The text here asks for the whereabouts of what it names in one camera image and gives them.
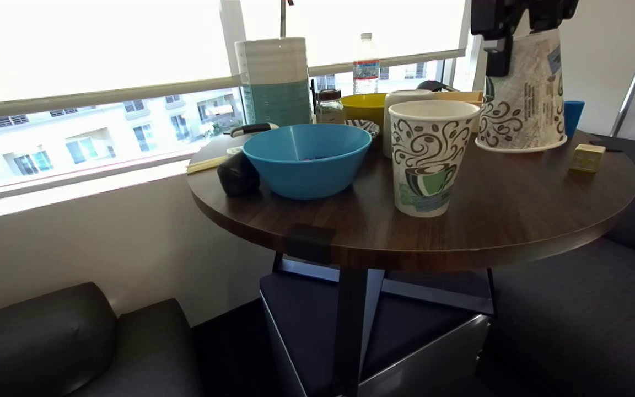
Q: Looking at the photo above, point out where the light wooden box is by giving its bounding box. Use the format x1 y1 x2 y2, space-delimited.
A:
435 88 485 105

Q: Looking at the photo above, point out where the black ladle with grey handle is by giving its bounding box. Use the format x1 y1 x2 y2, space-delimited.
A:
414 78 454 96

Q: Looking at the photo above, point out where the small patterned bowl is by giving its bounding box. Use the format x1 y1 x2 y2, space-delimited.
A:
344 116 383 141

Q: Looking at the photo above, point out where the thin bent rod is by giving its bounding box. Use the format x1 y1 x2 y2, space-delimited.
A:
277 0 295 39

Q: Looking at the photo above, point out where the small black round object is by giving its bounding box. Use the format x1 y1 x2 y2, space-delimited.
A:
215 151 263 199

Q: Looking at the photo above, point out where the dark table pedestal leg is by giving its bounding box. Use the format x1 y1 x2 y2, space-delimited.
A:
331 265 373 397

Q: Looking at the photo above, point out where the dark fabric sofa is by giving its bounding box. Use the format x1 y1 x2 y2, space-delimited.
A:
478 131 635 397

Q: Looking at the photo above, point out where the blue cup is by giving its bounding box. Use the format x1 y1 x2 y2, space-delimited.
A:
561 100 586 141

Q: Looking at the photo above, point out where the white roller blind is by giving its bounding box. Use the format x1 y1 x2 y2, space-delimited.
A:
237 0 473 71
0 0 233 105

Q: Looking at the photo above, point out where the blue-grey metal cross frame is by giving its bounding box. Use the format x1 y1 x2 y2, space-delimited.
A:
277 252 499 317

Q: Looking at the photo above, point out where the white and teal canister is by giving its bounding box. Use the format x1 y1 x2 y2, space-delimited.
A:
235 35 313 128

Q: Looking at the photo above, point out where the pale yellow cube block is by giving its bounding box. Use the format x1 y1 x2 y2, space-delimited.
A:
568 141 609 177

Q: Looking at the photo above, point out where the clear plastic water bottle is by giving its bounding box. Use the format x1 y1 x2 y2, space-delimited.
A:
351 32 383 97

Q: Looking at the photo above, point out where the patterned paper cup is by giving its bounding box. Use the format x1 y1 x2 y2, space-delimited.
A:
386 100 482 220
471 28 568 154

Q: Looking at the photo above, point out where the yellow bowl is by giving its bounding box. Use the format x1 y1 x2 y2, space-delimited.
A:
339 90 389 128

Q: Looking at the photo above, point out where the pale yellow flat object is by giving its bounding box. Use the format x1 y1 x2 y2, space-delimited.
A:
184 144 245 177

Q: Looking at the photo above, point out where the blue plastic bowl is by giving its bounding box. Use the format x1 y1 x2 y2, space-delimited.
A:
239 122 374 204

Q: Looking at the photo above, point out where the white window mullion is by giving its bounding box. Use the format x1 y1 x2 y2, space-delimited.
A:
219 0 249 75

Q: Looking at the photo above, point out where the black leather armchair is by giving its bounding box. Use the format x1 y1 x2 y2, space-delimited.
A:
0 281 202 397

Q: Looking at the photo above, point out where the black handle utensil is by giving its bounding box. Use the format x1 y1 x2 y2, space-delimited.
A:
226 122 282 140

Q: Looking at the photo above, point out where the small glass jar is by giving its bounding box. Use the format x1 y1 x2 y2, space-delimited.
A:
310 72 349 126

